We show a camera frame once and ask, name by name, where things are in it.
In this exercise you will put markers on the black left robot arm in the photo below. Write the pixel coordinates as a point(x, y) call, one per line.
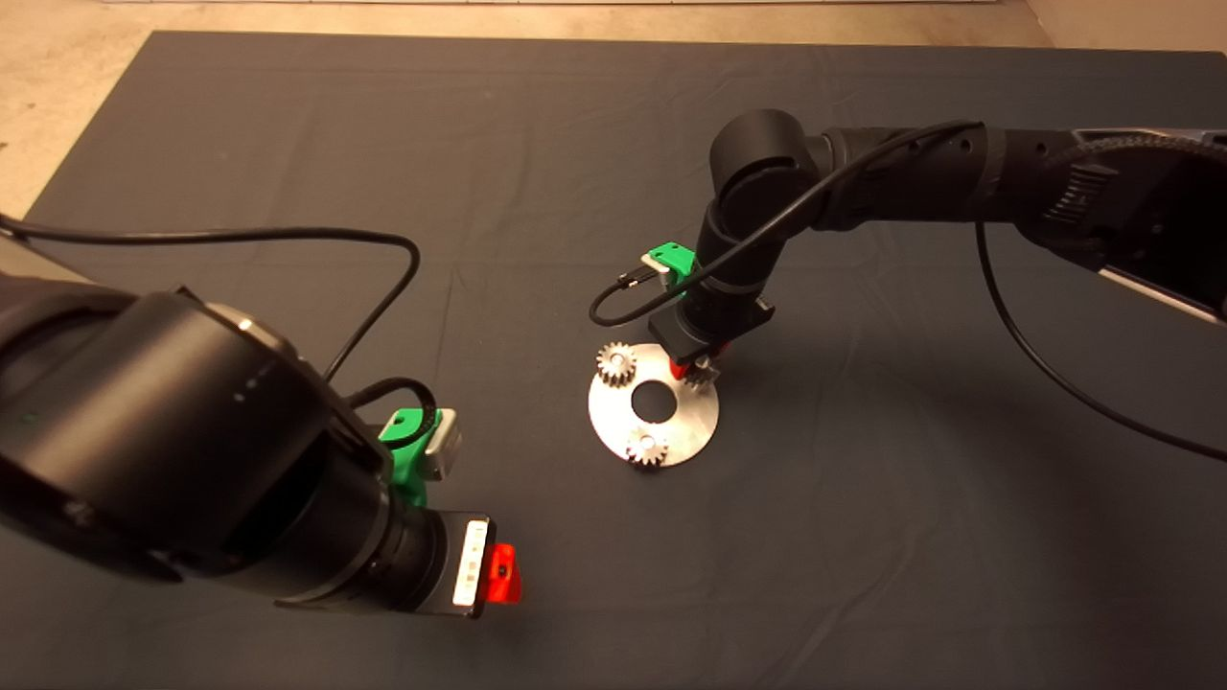
point(173, 441)

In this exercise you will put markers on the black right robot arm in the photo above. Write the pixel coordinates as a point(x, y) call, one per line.
point(939, 172)

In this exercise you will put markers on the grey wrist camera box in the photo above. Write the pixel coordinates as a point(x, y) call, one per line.
point(658, 271)
point(446, 446)

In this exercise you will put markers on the steel planetary gear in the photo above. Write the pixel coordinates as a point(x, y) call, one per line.
point(616, 376)
point(705, 376)
point(647, 458)

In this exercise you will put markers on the dark grey table cloth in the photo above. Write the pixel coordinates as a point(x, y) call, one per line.
point(863, 527)

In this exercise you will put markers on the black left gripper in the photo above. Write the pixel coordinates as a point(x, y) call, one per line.
point(446, 565)

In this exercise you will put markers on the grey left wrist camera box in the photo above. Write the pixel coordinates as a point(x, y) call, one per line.
point(446, 446)

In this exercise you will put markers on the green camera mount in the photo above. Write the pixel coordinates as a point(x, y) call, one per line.
point(676, 259)
point(407, 465)

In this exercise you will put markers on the green right camera mount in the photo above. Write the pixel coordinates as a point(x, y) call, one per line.
point(676, 259)

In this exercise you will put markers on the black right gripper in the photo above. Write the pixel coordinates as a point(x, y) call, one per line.
point(709, 321)

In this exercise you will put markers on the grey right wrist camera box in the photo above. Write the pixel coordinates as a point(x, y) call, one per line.
point(658, 271)

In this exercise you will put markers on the green left camera mount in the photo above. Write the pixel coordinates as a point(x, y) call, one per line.
point(407, 465)

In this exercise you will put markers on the round metal carrier plate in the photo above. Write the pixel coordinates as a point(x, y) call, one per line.
point(690, 426)

